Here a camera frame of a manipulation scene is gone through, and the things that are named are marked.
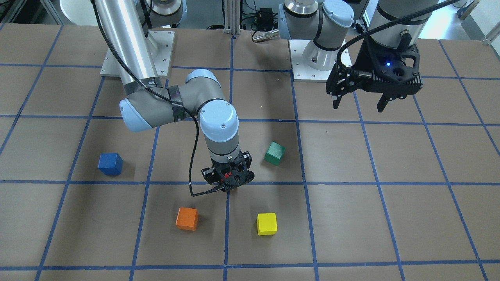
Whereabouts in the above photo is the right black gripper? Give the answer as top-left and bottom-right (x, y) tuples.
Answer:
(201, 151), (255, 192)

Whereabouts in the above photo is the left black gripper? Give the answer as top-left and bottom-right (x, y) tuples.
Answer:
(326, 35), (424, 113)

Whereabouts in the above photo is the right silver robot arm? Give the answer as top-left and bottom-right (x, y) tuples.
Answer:
(91, 0), (255, 194)

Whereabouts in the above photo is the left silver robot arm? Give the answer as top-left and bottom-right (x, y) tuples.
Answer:
(277, 0), (443, 112)

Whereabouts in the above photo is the green wooden block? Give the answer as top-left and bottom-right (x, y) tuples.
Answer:
(264, 142), (286, 166)

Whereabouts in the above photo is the orange wooden block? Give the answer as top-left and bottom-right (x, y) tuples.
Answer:
(175, 207), (199, 231)

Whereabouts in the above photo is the yellow wooden block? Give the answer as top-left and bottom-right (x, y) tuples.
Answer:
(257, 212), (277, 235)

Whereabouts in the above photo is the blue wooden block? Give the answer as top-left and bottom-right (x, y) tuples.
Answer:
(98, 153), (123, 176)

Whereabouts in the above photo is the silver metal cylinder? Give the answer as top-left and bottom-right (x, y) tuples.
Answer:
(252, 29), (280, 43)

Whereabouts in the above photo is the black electronics box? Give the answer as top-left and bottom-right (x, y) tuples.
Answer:
(255, 8), (274, 31)

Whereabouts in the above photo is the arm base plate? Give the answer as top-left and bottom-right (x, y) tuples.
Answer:
(289, 39), (345, 82)
(100, 31), (175, 78)

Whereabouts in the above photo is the black braided cable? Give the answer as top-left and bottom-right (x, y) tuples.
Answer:
(91, 0), (227, 197)
(336, 0), (461, 76)

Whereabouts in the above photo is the aluminium frame post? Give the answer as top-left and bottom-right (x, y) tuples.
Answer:
(223, 0), (241, 37)

